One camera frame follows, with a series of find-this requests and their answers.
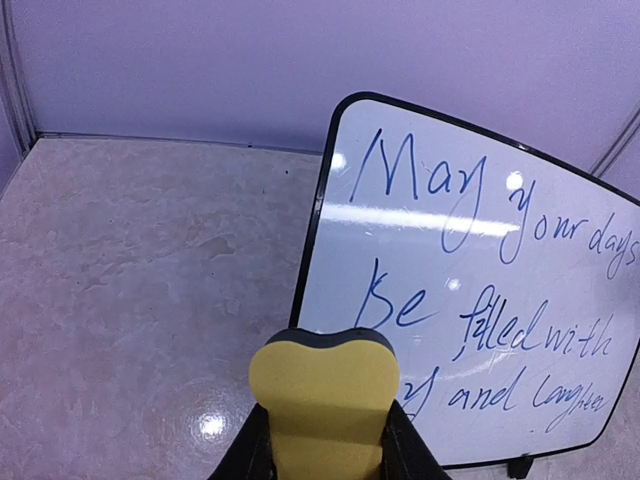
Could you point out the aluminium corner post right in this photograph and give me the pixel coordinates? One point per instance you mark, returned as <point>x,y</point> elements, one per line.
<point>618,145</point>

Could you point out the black whiteboard stand foot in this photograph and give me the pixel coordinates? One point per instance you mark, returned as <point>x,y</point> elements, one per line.
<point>519,468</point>

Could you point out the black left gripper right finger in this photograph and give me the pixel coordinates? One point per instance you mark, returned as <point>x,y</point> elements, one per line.
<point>405,454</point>

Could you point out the white whiteboard with black frame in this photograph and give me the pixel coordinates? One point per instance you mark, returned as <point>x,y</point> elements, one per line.
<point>506,280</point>

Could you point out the yellow black whiteboard eraser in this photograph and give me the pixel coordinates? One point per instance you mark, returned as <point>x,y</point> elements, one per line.
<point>327,398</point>

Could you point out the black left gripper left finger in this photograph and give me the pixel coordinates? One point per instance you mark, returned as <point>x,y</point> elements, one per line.
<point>249,456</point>

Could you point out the aluminium corner post left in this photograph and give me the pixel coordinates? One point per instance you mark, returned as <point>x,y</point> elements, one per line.
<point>14,96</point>

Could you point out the aluminium corner post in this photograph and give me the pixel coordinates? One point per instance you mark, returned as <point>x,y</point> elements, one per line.
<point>618,145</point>
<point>14,96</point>

